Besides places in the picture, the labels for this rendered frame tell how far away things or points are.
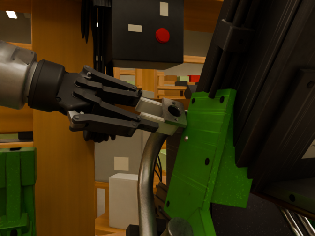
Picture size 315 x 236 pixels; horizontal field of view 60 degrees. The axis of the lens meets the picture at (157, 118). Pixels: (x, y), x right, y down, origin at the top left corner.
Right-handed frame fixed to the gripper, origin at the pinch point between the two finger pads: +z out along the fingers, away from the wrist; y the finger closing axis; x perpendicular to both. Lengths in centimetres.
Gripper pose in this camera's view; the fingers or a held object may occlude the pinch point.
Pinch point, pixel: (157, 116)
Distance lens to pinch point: 47.3
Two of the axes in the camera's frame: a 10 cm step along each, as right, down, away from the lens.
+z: 9.1, 2.5, 3.4
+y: -0.6, -7.2, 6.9
